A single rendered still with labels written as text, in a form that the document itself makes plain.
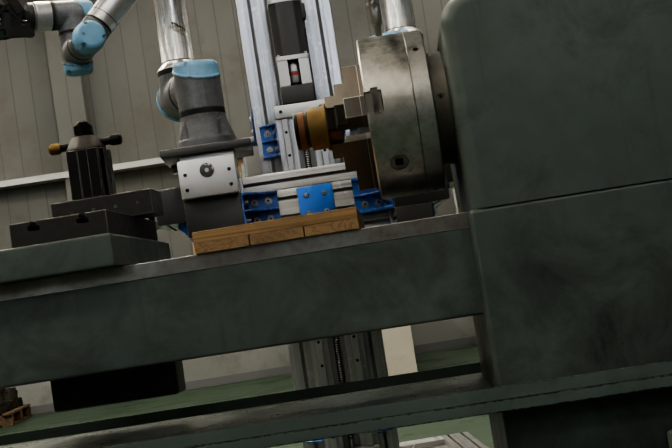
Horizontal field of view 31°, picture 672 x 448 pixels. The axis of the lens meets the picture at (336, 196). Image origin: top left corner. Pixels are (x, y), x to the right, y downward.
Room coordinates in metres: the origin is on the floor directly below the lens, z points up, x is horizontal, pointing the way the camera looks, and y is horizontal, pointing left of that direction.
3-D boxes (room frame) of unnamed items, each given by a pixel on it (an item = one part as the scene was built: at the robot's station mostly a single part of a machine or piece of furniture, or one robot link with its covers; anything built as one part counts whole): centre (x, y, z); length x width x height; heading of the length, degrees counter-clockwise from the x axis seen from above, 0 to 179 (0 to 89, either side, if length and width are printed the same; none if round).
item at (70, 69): (3.01, 0.59, 1.46); 0.11 x 0.08 x 0.11; 24
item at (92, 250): (2.40, 0.54, 0.89); 0.53 x 0.30 x 0.06; 177
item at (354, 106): (2.25, -0.06, 1.09); 0.12 x 0.11 x 0.05; 177
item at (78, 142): (2.44, 0.49, 1.13); 0.08 x 0.08 x 0.03
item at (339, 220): (2.34, 0.11, 0.88); 0.36 x 0.30 x 0.04; 177
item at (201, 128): (3.01, 0.30, 1.21); 0.15 x 0.15 x 0.10
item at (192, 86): (3.02, 0.30, 1.33); 0.13 x 0.12 x 0.14; 24
